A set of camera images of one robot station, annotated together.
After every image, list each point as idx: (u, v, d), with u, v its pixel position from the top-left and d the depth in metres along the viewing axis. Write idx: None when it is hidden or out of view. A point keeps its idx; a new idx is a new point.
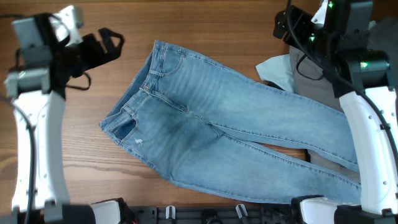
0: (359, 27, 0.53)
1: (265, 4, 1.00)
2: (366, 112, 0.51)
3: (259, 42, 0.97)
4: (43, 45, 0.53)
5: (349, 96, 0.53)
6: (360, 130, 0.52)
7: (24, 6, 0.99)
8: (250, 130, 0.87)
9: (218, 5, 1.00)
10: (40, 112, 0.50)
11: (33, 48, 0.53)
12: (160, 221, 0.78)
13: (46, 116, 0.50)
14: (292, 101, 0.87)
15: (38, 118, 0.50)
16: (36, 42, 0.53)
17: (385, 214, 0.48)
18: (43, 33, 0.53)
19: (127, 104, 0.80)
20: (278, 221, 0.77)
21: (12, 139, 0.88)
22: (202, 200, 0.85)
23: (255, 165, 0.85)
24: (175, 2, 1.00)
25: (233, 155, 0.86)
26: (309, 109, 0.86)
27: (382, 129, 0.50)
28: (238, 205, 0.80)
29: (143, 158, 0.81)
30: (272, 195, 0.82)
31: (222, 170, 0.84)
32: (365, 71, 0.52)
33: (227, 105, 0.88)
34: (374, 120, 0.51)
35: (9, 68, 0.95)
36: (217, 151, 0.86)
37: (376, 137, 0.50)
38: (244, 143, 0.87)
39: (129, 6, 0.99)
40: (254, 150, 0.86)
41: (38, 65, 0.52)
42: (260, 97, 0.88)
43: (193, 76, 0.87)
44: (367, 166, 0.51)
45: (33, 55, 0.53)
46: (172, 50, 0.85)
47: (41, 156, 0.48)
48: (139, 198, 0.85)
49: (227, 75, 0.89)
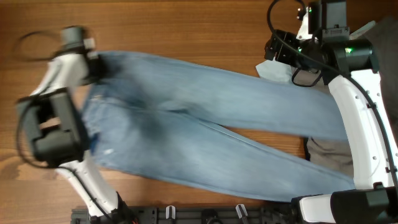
0: (338, 21, 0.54)
1: (265, 5, 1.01)
2: (353, 92, 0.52)
3: (259, 42, 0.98)
4: (78, 43, 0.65)
5: (336, 79, 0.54)
6: (349, 112, 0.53)
7: (24, 7, 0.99)
8: (218, 129, 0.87)
9: (217, 5, 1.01)
10: (63, 61, 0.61)
11: (71, 45, 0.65)
12: (160, 221, 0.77)
13: (65, 62, 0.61)
14: (274, 89, 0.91)
15: (61, 62, 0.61)
16: (74, 40, 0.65)
17: (377, 188, 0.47)
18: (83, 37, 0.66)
19: (84, 116, 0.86)
20: (278, 221, 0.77)
21: (12, 139, 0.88)
22: (202, 200, 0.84)
23: (258, 165, 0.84)
24: (174, 2, 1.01)
25: (206, 150, 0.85)
26: (278, 94, 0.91)
27: (368, 108, 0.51)
28: (238, 205, 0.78)
29: (119, 168, 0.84)
30: (257, 191, 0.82)
31: (221, 170, 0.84)
32: (350, 58, 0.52)
33: (180, 96, 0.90)
34: (360, 98, 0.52)
35: (7, 67, 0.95)
36: (219, 150, 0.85)
37: (362, 116, 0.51)
38: (247, 143, 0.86)
39: (129, 6, 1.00)
40: (257, 150, 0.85)
41: (68, 51, 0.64)
42: (236, 89, 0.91)
43: (142, 74, 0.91)
44: (357, 145, 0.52)
45: (71, 48, 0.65)
46: (112, 55, 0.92)
47: (60, 77, 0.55)
48: (140, 198, 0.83)
49: (149, 73, 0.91)
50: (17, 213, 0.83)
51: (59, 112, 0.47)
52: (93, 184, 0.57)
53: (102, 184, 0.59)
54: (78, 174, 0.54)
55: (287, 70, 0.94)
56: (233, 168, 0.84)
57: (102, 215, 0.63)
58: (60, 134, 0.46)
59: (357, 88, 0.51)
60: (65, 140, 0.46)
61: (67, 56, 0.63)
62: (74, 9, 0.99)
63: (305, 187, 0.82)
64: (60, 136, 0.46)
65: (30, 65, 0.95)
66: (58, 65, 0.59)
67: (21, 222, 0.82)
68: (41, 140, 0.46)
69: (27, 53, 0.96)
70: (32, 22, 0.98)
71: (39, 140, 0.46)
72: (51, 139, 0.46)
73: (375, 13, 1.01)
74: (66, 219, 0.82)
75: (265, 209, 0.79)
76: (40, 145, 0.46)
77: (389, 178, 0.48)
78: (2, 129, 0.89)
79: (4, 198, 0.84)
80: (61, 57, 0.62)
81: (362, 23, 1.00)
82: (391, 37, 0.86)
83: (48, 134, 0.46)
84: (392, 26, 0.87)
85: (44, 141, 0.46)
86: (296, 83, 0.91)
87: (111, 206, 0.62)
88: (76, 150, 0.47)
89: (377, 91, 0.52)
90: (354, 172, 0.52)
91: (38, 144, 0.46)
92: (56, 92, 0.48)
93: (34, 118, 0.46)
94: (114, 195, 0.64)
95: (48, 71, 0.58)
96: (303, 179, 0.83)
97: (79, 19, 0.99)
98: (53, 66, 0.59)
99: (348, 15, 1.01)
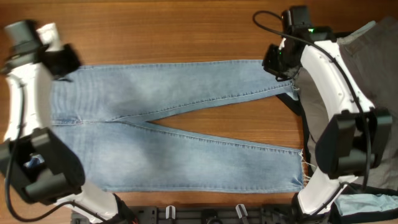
0: (305, 20, 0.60)
1: (265, 5, 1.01)
2: (316, 53, 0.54)
3: (259, 42, 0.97)
4: (32, 42, 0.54)
5: (306, 53, 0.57)
6: (318, 71, 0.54)
7: (24, 7, 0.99)
8: (167, 130, 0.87)
9: (217, 5, 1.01)
10: (27, 74, 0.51)
11: (22, 45, 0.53)
12: (160, 221, 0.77)
13: (35, 76, 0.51)
14: (232, 85, 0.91)
15: (29, 78, 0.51)
16: (27, 40, 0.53)
17: (341, 117, 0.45)
18: (31, 30, 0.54)
19: None
20: (278, 221, 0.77)
21: None
22: (202, 200, 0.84)
23: (259, 162, 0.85)
24: (174, 3, 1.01)
25: (153, 149, 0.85)
26: (242, 88, 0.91)
27: (331, 61, 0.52)
28: (238, 205, 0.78)
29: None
30: (217, 185, 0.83)
31: (221, 168, 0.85)
32: (313, 35, 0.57)
33: (114, 98, 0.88)
34: (324, 57, 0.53)
35: None
36: (220, 149, 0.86)
37: (326, 67, 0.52)
38: (249, 145, 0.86)
39: (129, 6, 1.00)
40: (257, 149, 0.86)
41: (25, 54, 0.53)
42: (188, 86, 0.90)
43: (67, 89, 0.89)
44: (328, 98, 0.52)
45: (24, 50, 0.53)
46: None
47: (30, 107, 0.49)
48: (139, 198, 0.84)
49: (71, 87, 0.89)
50: None
51: (45, 157, 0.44)
52: (93, 203, 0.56)
53: (99, 197, 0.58)
54: (76, 201, 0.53)
55: (243, 63, 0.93)
56: (193, 167, 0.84)
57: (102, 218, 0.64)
58: (51, 178, 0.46)
59: (318, 47, 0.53)
60: (56, 181, 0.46)
61: (23, 67, 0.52)
62: (73, 9, 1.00)
63: (267, 176, 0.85)
64: (51, 179, 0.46)
65: None
66: (18, 86, 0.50)
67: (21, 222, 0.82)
68: (31, 186, 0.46)
69: None
70: None
71: (28, 186, 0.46)
72: (41, 185, 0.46)
73: (375, 13, 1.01)
74: (66, 219, 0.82)
75: (265, 209, 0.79)
76: (30, 190, 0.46)
77: (354, 107, 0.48)
78: None
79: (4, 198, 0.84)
80: (15, 70, 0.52)
81: (362, 23, 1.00)
82: (391, 37, 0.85)
83: (40, 178, 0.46)
84: (392, 26, 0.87)
85: (34, 186, 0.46)
86: (245, 73, 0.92)
87: (112, 210, 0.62)
88: (69, 186, 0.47)
89: (336, 52, 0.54)
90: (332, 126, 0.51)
91: (28, 189, 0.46)
92: (36, 134, 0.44)
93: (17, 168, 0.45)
94: (111, 198, 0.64)
95: (14, 96, 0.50)
96: (266, 170, 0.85)
97: (79, 19, 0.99)
98: (13, 84, 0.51)
99: (347, 15, 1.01)
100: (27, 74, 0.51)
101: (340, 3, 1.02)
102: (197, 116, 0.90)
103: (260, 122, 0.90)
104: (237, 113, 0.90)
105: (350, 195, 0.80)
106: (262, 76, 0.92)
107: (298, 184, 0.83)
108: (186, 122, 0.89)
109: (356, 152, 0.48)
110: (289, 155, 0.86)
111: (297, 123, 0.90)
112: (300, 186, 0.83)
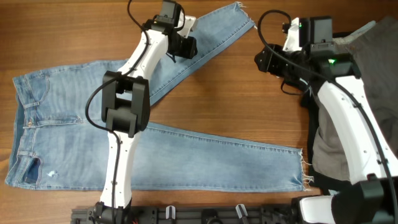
0: (325, 37, 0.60)
1: (265, 5, 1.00)
2: (338, 94, 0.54)
3: (259, 42, 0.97)
4: (171, 19, 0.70)
5: (323, 86, 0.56)
6: (337, 112, 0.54)
7: (23, 7, 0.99)
8: (167, 130, 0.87)
9: (217, 4, 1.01)
10: (158, 40, 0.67)
11: (163, 18, 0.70)
12: (160, 221, 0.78)
13: (158, 42, 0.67)
14: (204, 43, 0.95)
15: (155, 42, 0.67)
16: (168, 15, 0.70)
17: (370, 178, 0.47)
18: (175, 14, 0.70)
19: (21, 148, 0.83)
20: (278, 221, 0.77)
21: (12, 139, 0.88)
22: (201, 200, 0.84)
23: (257, 162, 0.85)
24: None
25: (153, 147, 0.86)
26: (214, 43, 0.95)
27: (355, 107, 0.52)
28: (238, 205, 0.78)
29: (65, 186, 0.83)
30: (217, 183, 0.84)
31: (220, 168, 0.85)
32: (334, 68, 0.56)
33: None
34: (346, 100, 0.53)
35: (7, 66, 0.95)
36: (218, 148, 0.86)
37: (350, 113, 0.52)
38: (247, 145, 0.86)
39: (129, 5, 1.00)
40: (256, 149, 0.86)
41: (163, 25, 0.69)
42: (173, 65, 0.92)
43: (66, 88, 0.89)
44: (348, 142, 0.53)
45: (162, 22, 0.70)
46: (34, 77, 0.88)
47: (144, 61, 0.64)
48: (139, 197, 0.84)
49: (69, 85, 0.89)
50: (17, 213, 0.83)
51: (134, 99, 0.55)
52: (124, 166, 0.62)
53: (129, 174, 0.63)
54: (120, 147, 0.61)
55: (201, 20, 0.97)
56: (191, 167, 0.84)
57: (106, 212, 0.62)
58: (129, 114, 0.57)
59: (341, 89, 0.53)
60: (129, 117, 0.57)
61: (155, 33, 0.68)
62: (74, 9, 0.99)
63: (267, 175, 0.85)
64: (129, 114, 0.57)
65: (30, 64, 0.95)
66: (146, 43, 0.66)
67: (20, 222, 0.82)
68: (112, 111, 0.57)
69: (25, 53, 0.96)
70: (32, 21, 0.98)
71: (111, 110, 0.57)
72: (121, 113, 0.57)
73: (375, 12, 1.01)
74: (65, 219, 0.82)
75: (265, 209, 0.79)
76: (111, 114, 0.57)
77: (382, 170, 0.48)
78: (2, 129, 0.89)
79: (5, 198, 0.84)
80: (149, 32, 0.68)
81: (362, 23, 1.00)
82: (391, 38, 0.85)
83: (121, 109, 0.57)
84: (392, 27, 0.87)
85: (117, 112, 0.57)
86: (214, 35, 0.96)
87: (122, 201, 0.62)
88: (135, 128, 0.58)
89: (360, 93, 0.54)
90: (350, 169, 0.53)
91: (109, 112, 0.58)
92: (137, 81, 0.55)
93: (112, 93, 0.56)
94: (130, 193, 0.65)
95: (139, 47, 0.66)
96: (265, 170, 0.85)
97: (79, 19, 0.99)
98: (142, 42, 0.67)
99: (347, 15, 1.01)
100: (157, 38, 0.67)
101: (340, 3, 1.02)
102: (197, 116, 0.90)
103: (260, 122, 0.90)
104: (237, 112, 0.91)
105: None
106: (224, 24, 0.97)
107: (298, 183, 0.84)
108: (186, 122, 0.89)
109: (380, 216, 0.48)
110: (289, 154, 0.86)
111: (297, 122, 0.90)
112: (299, 185, 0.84)
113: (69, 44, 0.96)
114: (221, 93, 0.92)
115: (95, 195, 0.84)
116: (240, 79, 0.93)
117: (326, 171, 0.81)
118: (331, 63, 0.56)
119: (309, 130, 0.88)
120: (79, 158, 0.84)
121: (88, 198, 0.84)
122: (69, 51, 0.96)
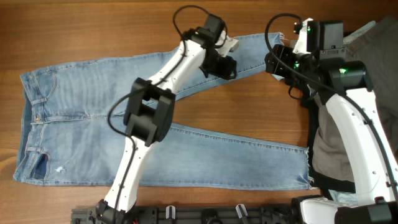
0: (334, 42, 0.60)
1: (265, 5, 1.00)
2: (349, 108, 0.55)
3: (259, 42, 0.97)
4: (212, 34, 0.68)
5: (333, 98, 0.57)
6: (346, 127, 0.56)
7: (23, 6, 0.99)
8: (174, 127, 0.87)
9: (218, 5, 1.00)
10: (194, 51, 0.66)
11: (205, 30, 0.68)
12: (160, 221, 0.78)
13: (195, 55, 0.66)
14: None
15: (192, 53, 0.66)
16: (211, 28, 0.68)
17: (378, 201, 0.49)
18: (218, 30, 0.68)
19: (28, 144, 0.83)
20: (278, 221, 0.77)
21: (13, 139, 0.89)
22: (202, 200, 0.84)
23: (262, 159, 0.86)
24: (175, 2, 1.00)
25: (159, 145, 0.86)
26: None
27: (365, 124, 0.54)
28: (238, 205, 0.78)
29: (73, 182, 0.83)
30: (222, 181, 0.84)
31: (222, 167, 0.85)
32: (345, 78, 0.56)
33: (120, 91, 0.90)
34: (357, 115, 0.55)
35: (6, 66, 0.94)
36: (223, 146, 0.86)
37: (360, 129, 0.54)
38: (253, 144, 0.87)
39: (129, 5, 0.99)
40: (262, 147, 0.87)
41: (203, 37, 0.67)
42: None
43: (74, 84, 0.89)
44: (356, 158, 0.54)
45: (202, 34, 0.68)
46: (41, 73, 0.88)
47: (176, 73, 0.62)
48: (139, 197, 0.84)
49: (76, 82, 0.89)
50: (17, 213, 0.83)
51: (158, 110, 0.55)
52: (134, 173, 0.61)
53: (137, 181, 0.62)
54: (134, 154, 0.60)
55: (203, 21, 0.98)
56: (193, 166, 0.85)
57: (107, 211, 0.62)
58: (148, 123, 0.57)
59: (352, 103, 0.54)
60: (150, 127, 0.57)
61: (194, 44, 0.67)
62: (74, 9, 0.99)
63: (272, 173, 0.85)
64: (148, 124, 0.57)
65: (30, 65, 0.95)
66: (182, 54, 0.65)
67: (21, 222, 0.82)
68: (135, 117, 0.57)
69: (26, 53, 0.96)
70: (32, 21, 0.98)
71: (133, 115, 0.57)
72: (143, 121, 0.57)
73: (375, 13, 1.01)
74: (66, 219, 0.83)
75: (265, 209, 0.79)
76: (133, 119, 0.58)
77: (390, 192, 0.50)
78: (2, 129, 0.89)
79: (4, 198, 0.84)
80: (188, 43, 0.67)
81: (362, 23, 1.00)
82: (391, 37, 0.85)
83: (143, 117, 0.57)
84: (393, 26, 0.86)
85: (139, 120, 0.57)
86: None
87: (124, 206, 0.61)
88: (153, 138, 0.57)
89: (372, 108, 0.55)
90: (356, 186, 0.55)
91: (130, 118, 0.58)
92: (165, 95, 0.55)
93: (138, 100, 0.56)
94: (134, 197, 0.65)
95: (175, 56, 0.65)
96: (271, 167, 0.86)
97: (79, 19, 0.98)
98: (178, 51, 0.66)
99: (348, 16, 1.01)
100: (194, 50, 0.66)
101: (341, 3, 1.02)
102: (197, 116, 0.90)
103: (260, 122, 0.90)
104: (237, 113, 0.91)
105: (349, 194, 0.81)
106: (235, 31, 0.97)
107: (304, 182, 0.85)
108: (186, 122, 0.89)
109: None
110: (295, 153, 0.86)
111: (297, 122, 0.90)
112: (305, 184, 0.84)
113: (69, 44, 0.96)
114: (221, 93, 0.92)
115: (96, 195, 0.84)
116: (240, 79, 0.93)
117: (326, 171, 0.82)
118: (342, 73, 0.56)
119: (310, 130, 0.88)
120: (85, 155, 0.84)
121: (89, 197, 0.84)
122: (70, 51, 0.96)
